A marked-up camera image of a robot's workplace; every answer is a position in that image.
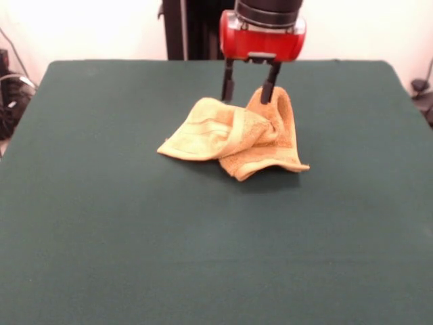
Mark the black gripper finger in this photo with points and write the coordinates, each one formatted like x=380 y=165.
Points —
x=269 y=88
x=228 y=81

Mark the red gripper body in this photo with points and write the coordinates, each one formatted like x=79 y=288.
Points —
x=264 y=42

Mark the yellow-orange terry towel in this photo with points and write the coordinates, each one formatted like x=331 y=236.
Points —
x=203 y=135

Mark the dark green table cloth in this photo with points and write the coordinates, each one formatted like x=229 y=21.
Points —
x=216 y=237

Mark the small black box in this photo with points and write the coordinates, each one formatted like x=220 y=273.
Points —
x=3 y=61

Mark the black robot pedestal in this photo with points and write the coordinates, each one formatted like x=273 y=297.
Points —
x=176 y=30

